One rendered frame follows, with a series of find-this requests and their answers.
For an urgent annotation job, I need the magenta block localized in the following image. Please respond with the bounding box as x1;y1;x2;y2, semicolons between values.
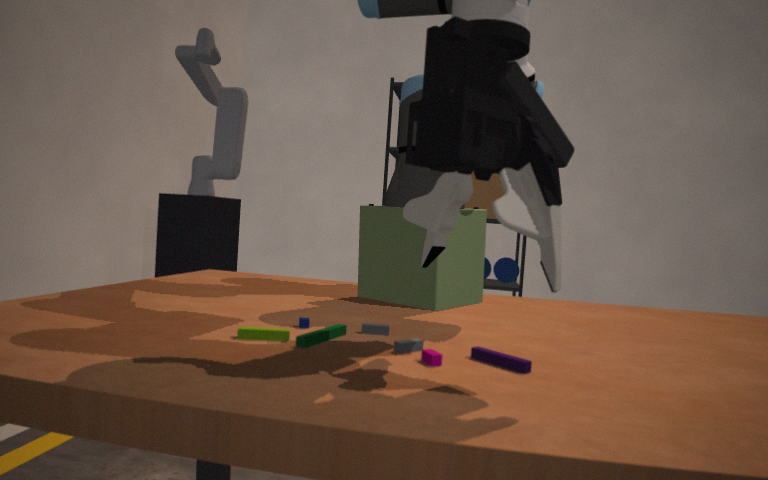
421;349;442;366

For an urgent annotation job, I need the lime green rod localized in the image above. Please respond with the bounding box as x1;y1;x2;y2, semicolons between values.
237;327;290;341

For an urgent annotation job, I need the purple rod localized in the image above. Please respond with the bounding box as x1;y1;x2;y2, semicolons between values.
471;347;532;374

